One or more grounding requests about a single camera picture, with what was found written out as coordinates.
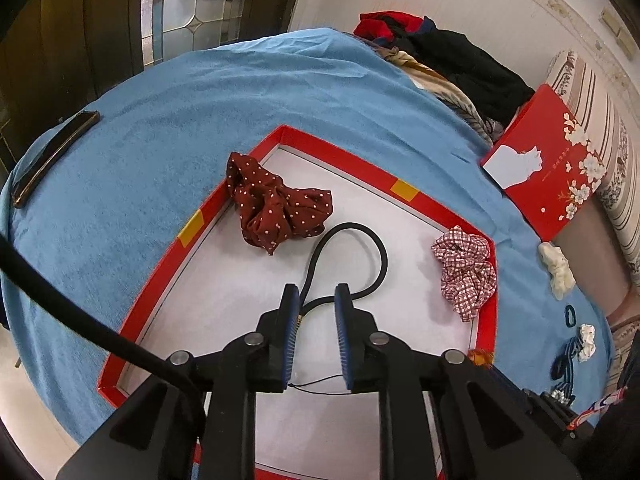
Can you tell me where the leaded glass door panel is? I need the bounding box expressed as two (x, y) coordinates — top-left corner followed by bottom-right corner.
(141, 0), (246, 68)

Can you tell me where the white blue printed cloth tube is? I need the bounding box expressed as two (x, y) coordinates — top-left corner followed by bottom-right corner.
(567, 390), (628, 431)

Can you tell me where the dark red dotted scrunchie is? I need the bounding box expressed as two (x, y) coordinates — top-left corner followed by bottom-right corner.
(226, 152), (333, 256)

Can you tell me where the beige patterned scarf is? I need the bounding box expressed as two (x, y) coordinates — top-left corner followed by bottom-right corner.
(370, 45), (506, 143)

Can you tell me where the brown sofa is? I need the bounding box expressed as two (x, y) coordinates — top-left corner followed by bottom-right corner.
(555, 205), (633, 321)

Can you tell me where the dark wooden door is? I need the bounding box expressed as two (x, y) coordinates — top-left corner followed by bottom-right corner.
(0, 0), (311, 171)

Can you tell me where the red box lid with cat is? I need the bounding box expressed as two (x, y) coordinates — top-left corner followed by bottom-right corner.
(480, 84), (608, 242)

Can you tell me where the striped floral sofa cushion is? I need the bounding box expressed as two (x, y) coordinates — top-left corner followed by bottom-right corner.
(545, 50), (640, 281)

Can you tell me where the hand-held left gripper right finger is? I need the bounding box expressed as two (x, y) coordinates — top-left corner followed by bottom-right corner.
(334, 283), (581, 480)

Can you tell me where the thin black thread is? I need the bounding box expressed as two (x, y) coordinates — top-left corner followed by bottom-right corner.
(286, 377), (351, 397)

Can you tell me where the red cloth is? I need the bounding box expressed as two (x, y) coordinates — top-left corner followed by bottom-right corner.
(354, 11), (426, 43)

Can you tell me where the blue striped strap watch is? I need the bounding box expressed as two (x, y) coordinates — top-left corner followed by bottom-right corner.
(550, 337), (583, 407)

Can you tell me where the large black hair tie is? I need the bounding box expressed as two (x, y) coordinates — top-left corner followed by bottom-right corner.
(298, 223), (389, 318)

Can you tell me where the thick black cable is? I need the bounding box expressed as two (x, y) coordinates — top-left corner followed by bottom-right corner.
(0, 234), (206, 441)

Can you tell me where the cream scrunchie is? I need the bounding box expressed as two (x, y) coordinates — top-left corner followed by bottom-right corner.
(538, 241), (576, 301)

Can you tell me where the black garment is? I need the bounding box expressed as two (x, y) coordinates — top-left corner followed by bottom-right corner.
(400, 27), (536, 126)

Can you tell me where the white black-dotted scrunchie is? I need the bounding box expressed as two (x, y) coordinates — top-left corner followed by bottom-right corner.
(577, 324), (598, 363)

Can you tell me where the red white checked scrunchie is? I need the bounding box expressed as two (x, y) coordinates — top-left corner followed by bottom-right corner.
(432, 226), (498, 323)

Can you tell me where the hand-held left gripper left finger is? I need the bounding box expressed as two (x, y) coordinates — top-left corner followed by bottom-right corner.
(56, 283), (302, 480)

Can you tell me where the red shallow tray box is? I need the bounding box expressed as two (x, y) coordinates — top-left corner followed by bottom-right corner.
(96, 125), (501, 480)

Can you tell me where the blue fleece blanket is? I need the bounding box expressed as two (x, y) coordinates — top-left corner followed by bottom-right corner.
(0, 27), (616, 451)

